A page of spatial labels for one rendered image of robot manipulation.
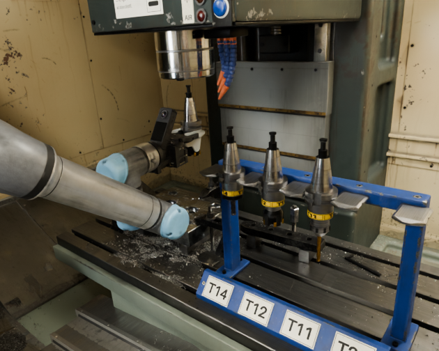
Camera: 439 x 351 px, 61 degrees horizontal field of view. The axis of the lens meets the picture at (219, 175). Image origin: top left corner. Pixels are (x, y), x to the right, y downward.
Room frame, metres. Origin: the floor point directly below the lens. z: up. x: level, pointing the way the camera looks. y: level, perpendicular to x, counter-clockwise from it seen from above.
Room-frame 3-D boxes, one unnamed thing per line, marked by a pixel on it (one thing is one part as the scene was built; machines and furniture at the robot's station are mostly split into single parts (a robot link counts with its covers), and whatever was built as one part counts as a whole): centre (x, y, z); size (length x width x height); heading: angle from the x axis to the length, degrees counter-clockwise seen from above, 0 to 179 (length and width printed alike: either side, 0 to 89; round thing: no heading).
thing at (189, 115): (1.10, 0.07, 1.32); 0.04 x 0.04 x 0.07
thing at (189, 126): (1.10, 0.08, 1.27); 0.06 x 0.06 x 0.03
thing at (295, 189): (0.71, -0.16, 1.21); 0.07 x 0.05 x 0.01; 140
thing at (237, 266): (0.90, -0.02, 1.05); 0.10 x 0.05 x 0.30; 140
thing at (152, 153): (0.92, 0.19, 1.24); 0.08 x 0.05 x 0.08; 57
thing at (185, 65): (1.09, 0.07, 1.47); 0.16 x 0.16 x 0.12
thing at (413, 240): (0.62, -0.36, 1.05); 0.10 x 0.05 x 0.30; 140
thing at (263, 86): (1.44, -0.21, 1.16); 0.48 x 0.05 x 0.51; 50
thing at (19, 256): (1.51, 0.59, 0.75); 0.89 x 0.67 x 0.26; 140
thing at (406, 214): (0.57, -0.33, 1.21); 0.07 x 0.05 x 0.01; 140
